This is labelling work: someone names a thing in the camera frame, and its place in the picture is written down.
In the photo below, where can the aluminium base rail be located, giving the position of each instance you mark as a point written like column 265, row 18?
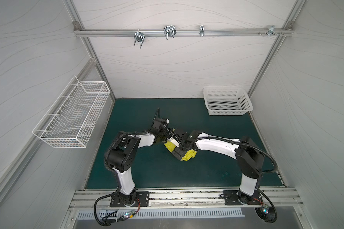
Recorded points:
column 186, row 198

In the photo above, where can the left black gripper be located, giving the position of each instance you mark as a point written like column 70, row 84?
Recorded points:
column 163, row 134

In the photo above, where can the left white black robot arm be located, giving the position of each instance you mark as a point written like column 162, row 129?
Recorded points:
column 122, row 152

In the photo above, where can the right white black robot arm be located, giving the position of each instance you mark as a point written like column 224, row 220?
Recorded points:
column 248, row 157

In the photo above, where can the white plastic perforated basket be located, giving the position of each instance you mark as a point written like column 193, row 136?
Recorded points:
column 227, row 101

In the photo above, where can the small metal hook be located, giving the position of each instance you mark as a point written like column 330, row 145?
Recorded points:
column 201, row 31

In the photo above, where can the horizontal aluminium rail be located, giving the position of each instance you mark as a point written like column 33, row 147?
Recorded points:
column 179, row 32

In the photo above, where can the metal bracket hook right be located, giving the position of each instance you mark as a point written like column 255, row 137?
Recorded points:
column 271, row 32

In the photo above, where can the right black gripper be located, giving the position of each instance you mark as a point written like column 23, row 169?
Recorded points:
column 177, row 151

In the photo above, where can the yellow long pants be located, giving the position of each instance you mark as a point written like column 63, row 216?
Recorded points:
column 170, row 147

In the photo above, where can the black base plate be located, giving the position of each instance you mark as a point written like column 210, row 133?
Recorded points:
column 236, row 197
column 140, row 199

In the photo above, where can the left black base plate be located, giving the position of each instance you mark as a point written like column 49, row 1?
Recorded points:
column 140, row 199

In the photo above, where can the metal double hook clamp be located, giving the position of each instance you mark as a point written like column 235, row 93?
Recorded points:
column 169, row 31

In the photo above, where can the dark green table mat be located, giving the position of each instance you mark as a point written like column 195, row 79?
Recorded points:
column 155, row 166

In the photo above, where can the metal U-bolt hook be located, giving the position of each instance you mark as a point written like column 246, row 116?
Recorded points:
column 139, row 37

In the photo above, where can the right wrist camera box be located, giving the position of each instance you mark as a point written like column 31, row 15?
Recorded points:
column 174, row 141

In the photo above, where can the white slotted cable duct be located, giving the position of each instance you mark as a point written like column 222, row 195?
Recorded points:
column 204, row 213

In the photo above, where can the white wire wall basket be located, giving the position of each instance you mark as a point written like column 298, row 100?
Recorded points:
column 71, row 119

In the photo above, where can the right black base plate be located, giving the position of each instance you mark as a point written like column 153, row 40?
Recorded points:
column 236, row 197

